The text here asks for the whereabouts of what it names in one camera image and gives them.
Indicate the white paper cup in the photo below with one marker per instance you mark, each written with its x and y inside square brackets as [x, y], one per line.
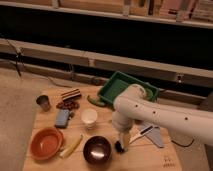
[89, 117]

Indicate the striped chocolate cake toy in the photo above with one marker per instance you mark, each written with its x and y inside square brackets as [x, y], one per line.
[71, 94]

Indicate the orange bowl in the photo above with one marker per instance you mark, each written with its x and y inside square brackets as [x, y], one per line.
[46, 143]

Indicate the dark maroon bowl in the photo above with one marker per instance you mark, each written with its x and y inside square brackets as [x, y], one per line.
[97, 150]

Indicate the green cucumber toy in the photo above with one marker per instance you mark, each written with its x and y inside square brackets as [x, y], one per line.
[96, 102]

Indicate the blue sponge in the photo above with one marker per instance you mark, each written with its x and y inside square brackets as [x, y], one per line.
[62, 119]

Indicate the small metal cup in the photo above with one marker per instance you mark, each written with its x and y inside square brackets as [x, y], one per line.
[43, 102]

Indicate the green plastic tray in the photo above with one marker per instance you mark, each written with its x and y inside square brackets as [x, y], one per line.
[118, 82]

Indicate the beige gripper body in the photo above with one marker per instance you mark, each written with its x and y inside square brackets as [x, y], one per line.
[124, 140]

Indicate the brown grapes toy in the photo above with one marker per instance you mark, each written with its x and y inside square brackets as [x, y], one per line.
[68, 105]

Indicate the green plastic cup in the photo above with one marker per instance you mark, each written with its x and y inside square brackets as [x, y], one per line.
[149, 94]

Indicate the black and white dish brush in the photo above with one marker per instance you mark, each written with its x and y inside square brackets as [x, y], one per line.
[118, 147]

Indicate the wooden board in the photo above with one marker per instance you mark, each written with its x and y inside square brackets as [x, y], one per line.
[80, 147]

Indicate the yellow corn toy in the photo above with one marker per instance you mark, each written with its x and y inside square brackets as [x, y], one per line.
[70, 147]

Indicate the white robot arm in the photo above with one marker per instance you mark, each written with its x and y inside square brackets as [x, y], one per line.
[130, 105]

